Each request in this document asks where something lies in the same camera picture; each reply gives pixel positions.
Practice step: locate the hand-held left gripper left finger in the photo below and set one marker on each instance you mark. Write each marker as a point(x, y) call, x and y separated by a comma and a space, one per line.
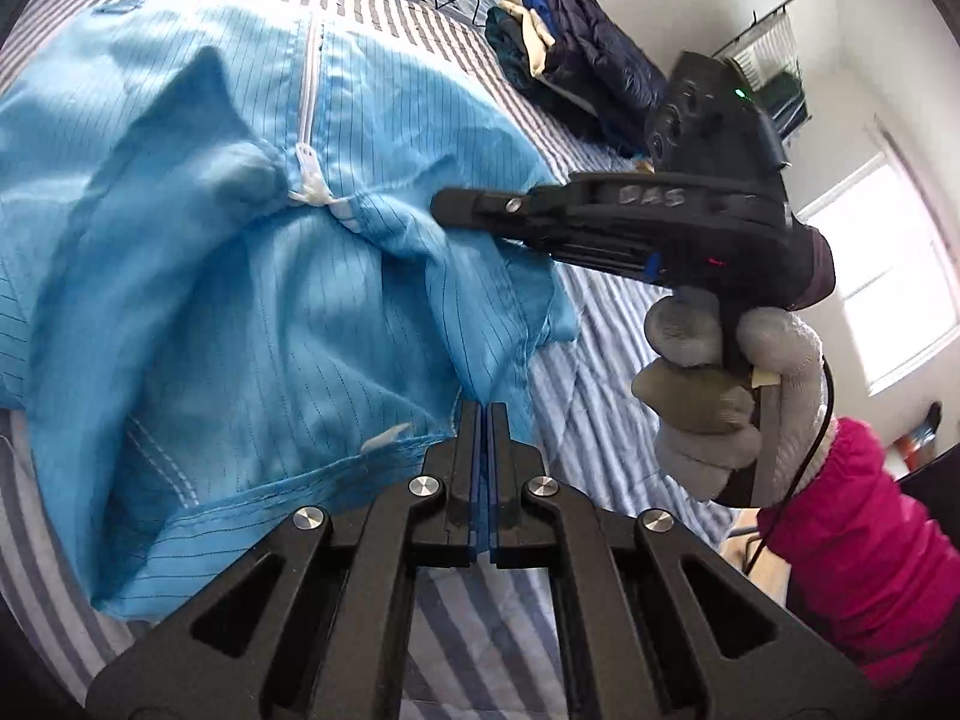
point(469, 450)

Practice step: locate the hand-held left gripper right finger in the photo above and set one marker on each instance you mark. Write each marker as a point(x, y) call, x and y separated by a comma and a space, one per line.
point(501, 457)

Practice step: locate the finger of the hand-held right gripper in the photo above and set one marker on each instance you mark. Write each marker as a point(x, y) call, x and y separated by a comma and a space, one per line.
point(487, 210)

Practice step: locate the light blue zip jacket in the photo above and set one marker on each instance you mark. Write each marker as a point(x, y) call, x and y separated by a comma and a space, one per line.
point(262, 330)

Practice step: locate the black metal clothes rack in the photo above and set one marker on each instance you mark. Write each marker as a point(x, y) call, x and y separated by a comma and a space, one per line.
point(780, 7)

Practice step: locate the person's right hand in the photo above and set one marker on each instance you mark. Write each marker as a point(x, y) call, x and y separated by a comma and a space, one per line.
point(697, 397)

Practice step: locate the blue white striped blanket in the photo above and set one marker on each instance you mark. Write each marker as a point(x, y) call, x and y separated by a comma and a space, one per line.
point(600, 390)

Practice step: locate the hanging dark green garment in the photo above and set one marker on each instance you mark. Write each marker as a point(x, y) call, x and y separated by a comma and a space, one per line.
point(791, 101)

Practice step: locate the folded teal garment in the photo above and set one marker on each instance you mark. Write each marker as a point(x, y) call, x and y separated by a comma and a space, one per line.
point(517, 52)

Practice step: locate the folded beige garment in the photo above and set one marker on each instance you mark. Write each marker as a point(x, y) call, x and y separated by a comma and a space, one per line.
point(540, 45)

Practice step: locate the bright window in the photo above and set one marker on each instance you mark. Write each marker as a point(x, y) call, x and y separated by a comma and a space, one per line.
point(885, 277)

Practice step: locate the folded navy down jacket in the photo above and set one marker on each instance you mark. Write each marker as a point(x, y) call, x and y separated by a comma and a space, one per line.
point(600, 52)

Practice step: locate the hanging striped towel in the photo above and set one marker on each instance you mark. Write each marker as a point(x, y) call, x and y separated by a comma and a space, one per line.
point(772, 45)

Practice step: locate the folded blue garment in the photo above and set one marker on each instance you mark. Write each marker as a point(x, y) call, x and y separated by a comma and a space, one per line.
point(538, 4)

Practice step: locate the orange brown furniture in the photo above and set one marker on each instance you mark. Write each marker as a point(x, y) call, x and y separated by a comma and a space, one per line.
point(919, 454)

